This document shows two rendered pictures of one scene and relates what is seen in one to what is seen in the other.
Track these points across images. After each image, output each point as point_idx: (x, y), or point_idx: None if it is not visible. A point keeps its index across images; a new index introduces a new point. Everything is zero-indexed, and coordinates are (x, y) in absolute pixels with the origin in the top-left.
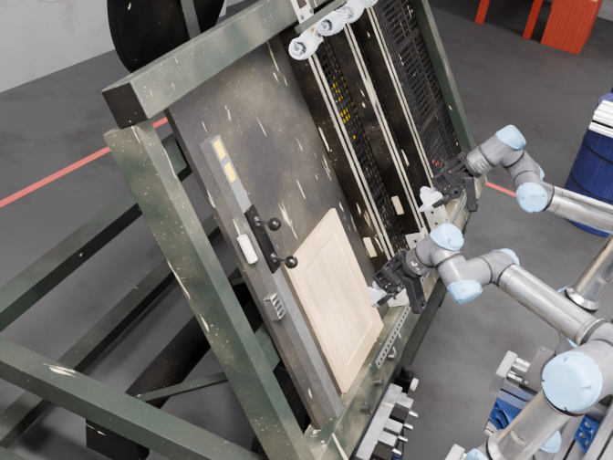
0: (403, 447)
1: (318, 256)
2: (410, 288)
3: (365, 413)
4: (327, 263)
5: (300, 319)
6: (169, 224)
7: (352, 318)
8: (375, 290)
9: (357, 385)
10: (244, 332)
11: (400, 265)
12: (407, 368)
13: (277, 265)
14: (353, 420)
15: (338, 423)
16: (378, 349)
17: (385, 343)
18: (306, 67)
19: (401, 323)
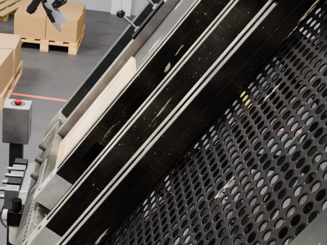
0: (0, 217)
1: (121, 82)
2: None
3: (41, 154)
4: (114, 94)
5: (106, 72)
6: None
7: (78, 137)
8: (62, 13)
9: (54, 143)
10: (124, 30)
11: None
12: (16, 198)
13: (133, 35)
14: (48, 141)
15: (57, 126)
16: (48, 163)
17: (44, 170)
18: None
19: (34, 194)
